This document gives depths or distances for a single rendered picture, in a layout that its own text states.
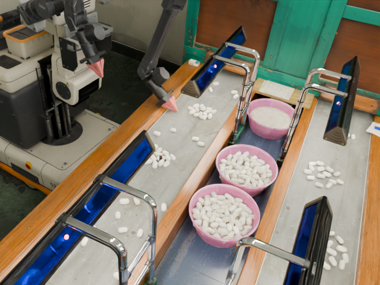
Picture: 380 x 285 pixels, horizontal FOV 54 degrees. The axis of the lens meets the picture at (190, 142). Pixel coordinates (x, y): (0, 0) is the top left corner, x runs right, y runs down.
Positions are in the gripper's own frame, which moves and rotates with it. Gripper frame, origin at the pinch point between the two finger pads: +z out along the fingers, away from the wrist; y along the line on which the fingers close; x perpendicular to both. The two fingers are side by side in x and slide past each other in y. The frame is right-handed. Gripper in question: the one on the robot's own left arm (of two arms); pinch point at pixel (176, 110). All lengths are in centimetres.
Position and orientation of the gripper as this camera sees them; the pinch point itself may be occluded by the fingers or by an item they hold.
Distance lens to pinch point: 187.4
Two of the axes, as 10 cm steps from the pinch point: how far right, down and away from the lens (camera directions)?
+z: 6.5, 7.3, 1.9
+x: -6.4, 3.9, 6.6
